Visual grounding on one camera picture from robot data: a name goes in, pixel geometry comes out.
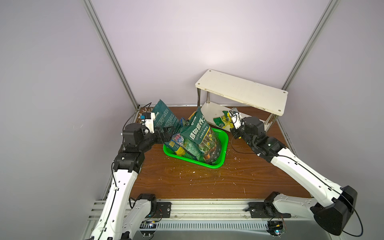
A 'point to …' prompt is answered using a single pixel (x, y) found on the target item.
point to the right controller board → (276, 228)
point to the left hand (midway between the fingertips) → (168, 127)
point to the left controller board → (148, 228)
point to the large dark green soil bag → (164, 117)
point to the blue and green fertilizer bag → (177, 140)
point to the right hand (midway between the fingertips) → (235, 116)
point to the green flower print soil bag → (198, 131)
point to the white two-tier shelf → (217, 92)
